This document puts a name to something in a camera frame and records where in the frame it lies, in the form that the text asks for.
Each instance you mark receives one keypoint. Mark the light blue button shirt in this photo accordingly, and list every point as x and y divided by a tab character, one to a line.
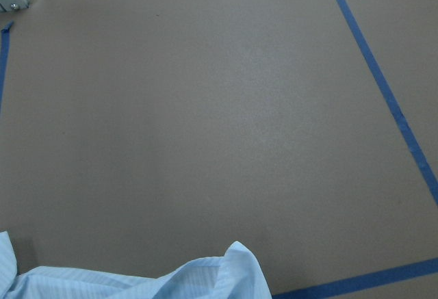
236	274

